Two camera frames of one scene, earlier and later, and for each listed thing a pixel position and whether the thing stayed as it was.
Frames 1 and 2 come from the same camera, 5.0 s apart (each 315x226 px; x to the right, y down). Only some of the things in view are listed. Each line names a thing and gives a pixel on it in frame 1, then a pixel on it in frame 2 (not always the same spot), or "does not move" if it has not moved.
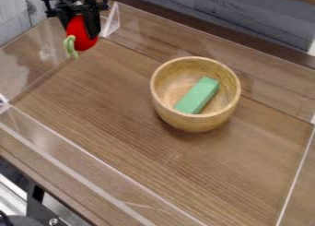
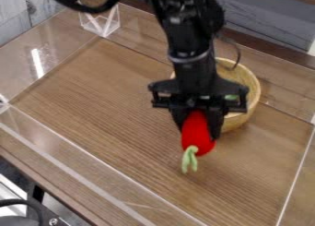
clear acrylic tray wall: [116, 199] does not move
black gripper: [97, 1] to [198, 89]
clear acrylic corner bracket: [110, 23] does not move
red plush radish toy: [78, 39] to [197, 136]
